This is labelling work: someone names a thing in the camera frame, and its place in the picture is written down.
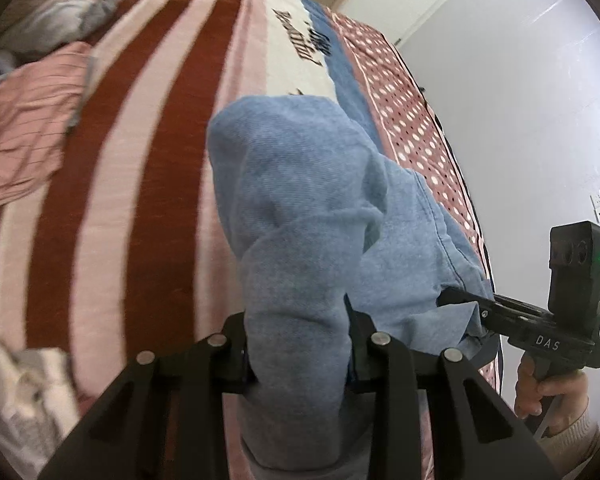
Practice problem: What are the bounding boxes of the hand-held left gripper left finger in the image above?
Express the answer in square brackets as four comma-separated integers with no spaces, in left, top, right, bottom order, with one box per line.
[37,312,256,480]

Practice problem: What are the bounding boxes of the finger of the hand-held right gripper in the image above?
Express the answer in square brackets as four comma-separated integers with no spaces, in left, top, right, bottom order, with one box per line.
[437,287,551,318]
[480,309,533,337]

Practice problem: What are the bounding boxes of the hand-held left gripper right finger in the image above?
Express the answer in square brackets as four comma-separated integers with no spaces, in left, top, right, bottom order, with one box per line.
[347,310,561,480]

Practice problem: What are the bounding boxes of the light blue denim pants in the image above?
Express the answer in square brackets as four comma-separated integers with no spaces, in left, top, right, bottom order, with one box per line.
[207,95,501,480]

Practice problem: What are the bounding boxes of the person's right forearm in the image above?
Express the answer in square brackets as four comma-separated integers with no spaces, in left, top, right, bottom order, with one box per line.
[532,400,600,468]

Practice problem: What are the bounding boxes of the person's right hand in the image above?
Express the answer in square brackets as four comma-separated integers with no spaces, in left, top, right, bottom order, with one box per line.
[514,360,590,420]

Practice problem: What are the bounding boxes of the grey white patterned cloth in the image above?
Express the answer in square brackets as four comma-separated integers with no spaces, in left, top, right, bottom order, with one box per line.
[0,330,83,466]

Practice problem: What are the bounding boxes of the striped star printed blanket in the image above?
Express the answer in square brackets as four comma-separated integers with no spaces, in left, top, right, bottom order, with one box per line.
[0,0,506,480]

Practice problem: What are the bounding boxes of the pink striped cloth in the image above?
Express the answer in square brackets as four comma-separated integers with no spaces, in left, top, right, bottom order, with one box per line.
[0,41,97,211]

